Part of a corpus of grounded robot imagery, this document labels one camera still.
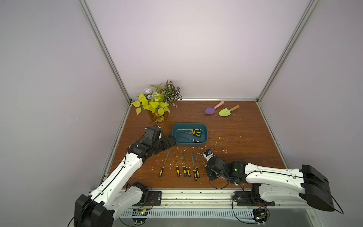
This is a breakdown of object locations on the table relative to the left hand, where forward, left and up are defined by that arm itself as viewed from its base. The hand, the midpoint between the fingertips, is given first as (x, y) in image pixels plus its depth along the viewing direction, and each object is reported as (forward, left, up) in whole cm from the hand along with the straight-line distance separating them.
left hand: (173, 142), depth 79 cm
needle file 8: (+9, -12, -14) cm, 21 cm away
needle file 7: (+13, -12, -14) cm, 23 cm away
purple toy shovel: (+37, -27, -15) cm, 48 cm away
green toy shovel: (+37, -38, -16) cm, 55 cm away
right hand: (-11, -18, -9) cm, 24 cm away
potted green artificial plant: (+27, +13, +5) cm, 30 cm away
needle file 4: (-11, -12, -14) cm, 22 cm away
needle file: (-9, -2, -15) cm, 18 cm away
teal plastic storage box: (+14, -10, -14) cm, 22 cm away
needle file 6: (+16, -13, -15) cm, 26 cm away
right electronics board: (-32, -46, -16) cm, 58 cm away
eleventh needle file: (+17, -12, -14) cm, 26 cm away
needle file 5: (-10, -14, -15) cm, 23 cm away
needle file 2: (-9, -6, -15) cm, 18 cm away
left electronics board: (-32, +17, -17) cm, 40 cm away
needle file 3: (-10, -8, -15) cm, 19 cm away
